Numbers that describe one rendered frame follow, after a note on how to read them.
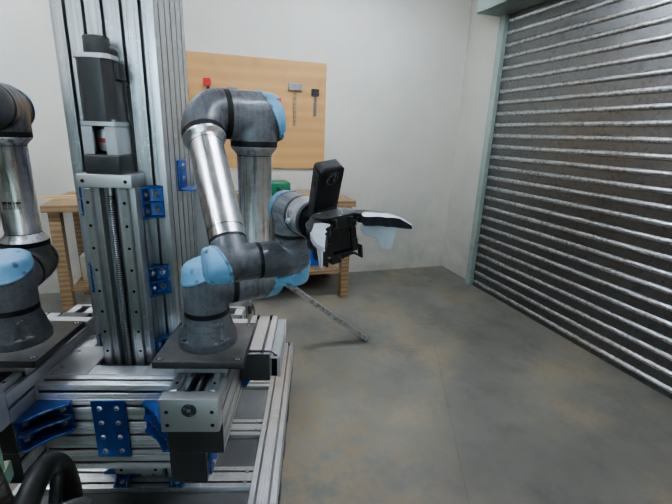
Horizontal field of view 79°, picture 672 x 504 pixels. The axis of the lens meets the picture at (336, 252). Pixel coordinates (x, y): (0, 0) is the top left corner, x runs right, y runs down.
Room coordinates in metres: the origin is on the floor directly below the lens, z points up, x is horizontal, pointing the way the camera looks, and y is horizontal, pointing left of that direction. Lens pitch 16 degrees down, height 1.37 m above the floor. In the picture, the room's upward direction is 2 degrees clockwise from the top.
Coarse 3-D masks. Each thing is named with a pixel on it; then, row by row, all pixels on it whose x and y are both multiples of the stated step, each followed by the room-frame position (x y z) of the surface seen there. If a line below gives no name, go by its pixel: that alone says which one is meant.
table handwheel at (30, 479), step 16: (48, 464) 0.43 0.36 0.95; (64, 464) 0.47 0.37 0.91; (32, 480) 0.40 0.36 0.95; (48, 480) 0.41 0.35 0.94; (64, 480) 0.49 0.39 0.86; (80, 480) 0.52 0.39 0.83; (16, 496) 0.38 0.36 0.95; (32, 496) 0.38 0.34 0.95; (48, 496) 0.45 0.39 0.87; (64, 496) 0.50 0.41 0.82; (80, 496) 0.51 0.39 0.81
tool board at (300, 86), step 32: (192, 64) 3.52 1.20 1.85; (224, 64) 3.60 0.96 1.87; (256, 64) 3.68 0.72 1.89; (288, 64) 3.77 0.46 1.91; (320, 64) 3.85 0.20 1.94; (192, 96) 3.52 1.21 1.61; (288, 96) 3.77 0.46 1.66; (320, 96) 3.86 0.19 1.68; (288, 128) 3.77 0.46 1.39; (320, 128) 3.86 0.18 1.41; (288, 160) 3.77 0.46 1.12; (320, 160) 3.86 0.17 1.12
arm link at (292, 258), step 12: (276, 240) 0.81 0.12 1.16; (288, 240) 0.79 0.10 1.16; (300, 240) 0.80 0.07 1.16; (264, 252) 0.77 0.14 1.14; (276, 252) 0.78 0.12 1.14; (288, 252) 0.79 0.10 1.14; (300, 252) 0.80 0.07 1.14; (276, 264) 0.77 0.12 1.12; (288, 264) 0.79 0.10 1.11; (300, 264) 0.80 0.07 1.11; (264, 276) 0.77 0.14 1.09; (276, 276) 0.79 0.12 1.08; (288, 276) 0.79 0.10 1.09; (300, 276) 0.80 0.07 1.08
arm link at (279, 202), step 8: (280, 192) 0.85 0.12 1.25; (288, 192) 0.83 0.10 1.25; (296, 192) 0.83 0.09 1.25; (272, 200) 0.84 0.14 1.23; (280, 200) 0.81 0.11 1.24; (288, 200) 0.79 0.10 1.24; (272, 208) 0.83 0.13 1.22; (280, 208) 0.79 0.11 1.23; (272, 216) 0.84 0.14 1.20; (280, 216) 0.79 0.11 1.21; (280, 224) 0.80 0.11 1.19; (280, 232) 0.80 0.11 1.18; (288, 232) 0.79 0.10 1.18
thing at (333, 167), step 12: (324, 168) 0.65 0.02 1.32; (336, 168) 0.66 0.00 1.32; (312, 180) 0.67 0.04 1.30; (324, 180) 0.65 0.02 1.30; (336, 180) 0.67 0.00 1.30; (312, 192) 0.68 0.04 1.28; (324, 192) 0.67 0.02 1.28; (336, 192) 0.68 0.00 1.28; (312, 204) 0.68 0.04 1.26; (324, 204) 0.68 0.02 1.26; (336, 204) 0.70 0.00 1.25
